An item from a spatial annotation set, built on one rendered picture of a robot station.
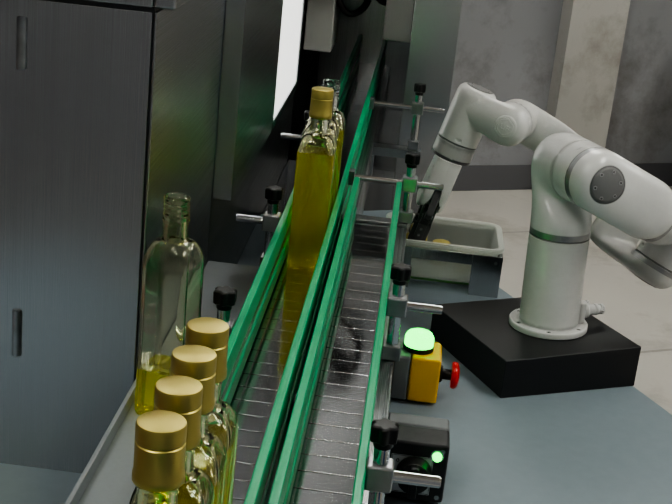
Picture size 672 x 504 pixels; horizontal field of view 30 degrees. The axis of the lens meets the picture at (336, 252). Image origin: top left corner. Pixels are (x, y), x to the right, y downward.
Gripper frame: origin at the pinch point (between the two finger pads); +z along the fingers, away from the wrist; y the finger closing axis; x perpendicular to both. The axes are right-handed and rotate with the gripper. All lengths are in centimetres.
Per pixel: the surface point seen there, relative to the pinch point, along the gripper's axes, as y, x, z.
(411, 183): 10.5, -5.5, -10.4
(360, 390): 81, -7, -2
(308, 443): 97, -11, -1
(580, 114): -351, 81, 29
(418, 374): 56, 3, 3
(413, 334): 53, 0, -1
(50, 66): 87, -54, -29
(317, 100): 38, -25, -25
